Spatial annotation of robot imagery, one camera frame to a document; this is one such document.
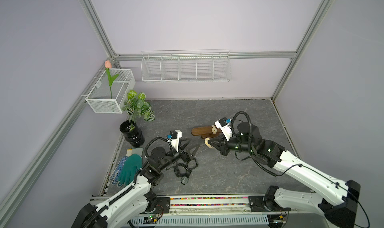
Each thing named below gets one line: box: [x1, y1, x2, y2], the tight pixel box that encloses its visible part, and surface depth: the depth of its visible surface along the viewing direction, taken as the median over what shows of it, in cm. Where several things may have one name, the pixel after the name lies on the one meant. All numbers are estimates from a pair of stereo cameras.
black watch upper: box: [186, 158, 199, 170], surface depth 88 cm
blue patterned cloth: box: [109, 156, 130, 188], surface depth 86 cm
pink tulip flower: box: [104, 60, 119, 100], surface depth 85 cm
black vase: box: [119, 119, 145, 148], surface depth 89 cm
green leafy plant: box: [122, 90, 156, 131], surface depth 80 cm
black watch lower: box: [174, 163, 192, 186], surface depth 83 cm
